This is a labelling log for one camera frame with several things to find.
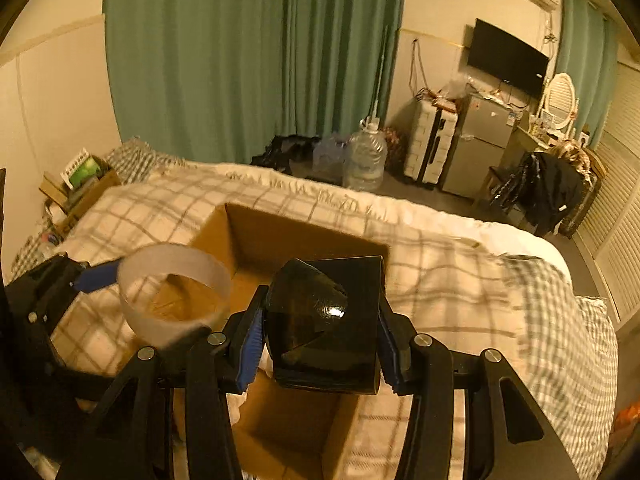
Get wide green curtain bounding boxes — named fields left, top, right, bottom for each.
left=102, top=0, right=407, bottom=165

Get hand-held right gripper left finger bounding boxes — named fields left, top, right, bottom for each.
left=56, top=284, right=271, bottom=480

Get white suitcase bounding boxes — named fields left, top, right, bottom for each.
left=403, top=97, right=459, bottom=191

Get narrow green curtain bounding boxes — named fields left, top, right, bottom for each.
left=554, top=0, right=621, bottom=147

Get white oval vanity mirror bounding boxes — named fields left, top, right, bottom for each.
left=539, top=72, right=582, bottom=132

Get white pole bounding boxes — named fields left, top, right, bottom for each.
left=372, top=24, right=392, bottom=122

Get gingham pillow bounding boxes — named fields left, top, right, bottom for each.
left=106, top=136, right=168, bottom=183

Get white plaid blanket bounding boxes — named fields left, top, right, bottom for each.
left=10, top=157, right=566, bottom=480

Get small blue water jug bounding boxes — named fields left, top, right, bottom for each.
left=312, top=133, right=349, bottom=184

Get cardboard box of books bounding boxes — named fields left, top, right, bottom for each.
left=39, top=147, right=124, bottom=222

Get black bag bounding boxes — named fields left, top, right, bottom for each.
left=249, top=134, right=322, bottom=179

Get white louvered doors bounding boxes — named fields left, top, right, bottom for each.
left=574, top=64, right=640, bottom=322

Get grey mini fridge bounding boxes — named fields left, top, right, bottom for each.
left=442, top=92, right=517, bottom=199

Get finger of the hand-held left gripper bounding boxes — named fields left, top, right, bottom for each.
left=27, top=253, right=124, bottom=332

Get black jacket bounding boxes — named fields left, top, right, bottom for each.
left=492, top=152, right=587, bottom=237

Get gingham quilt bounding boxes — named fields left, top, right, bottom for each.
left=492, top=254, right=621, bottom=480

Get black faceted container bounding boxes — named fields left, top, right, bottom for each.
left=263, top=255, right=389, bottom=395

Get brown furry cloth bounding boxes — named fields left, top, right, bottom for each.
left=549, top=139, right=597, bottom=167

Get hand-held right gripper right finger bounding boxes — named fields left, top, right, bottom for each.
left=377, top=300, right=583, bottom=480

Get large clear water jug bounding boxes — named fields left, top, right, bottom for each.
left=342, top=117, right=389, bottom=192

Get translucent white ring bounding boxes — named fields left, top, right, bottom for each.
left=116, top=242, right=234, bottom=350

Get black wall television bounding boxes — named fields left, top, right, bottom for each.
left=467, top=18, right=550, bottom=102

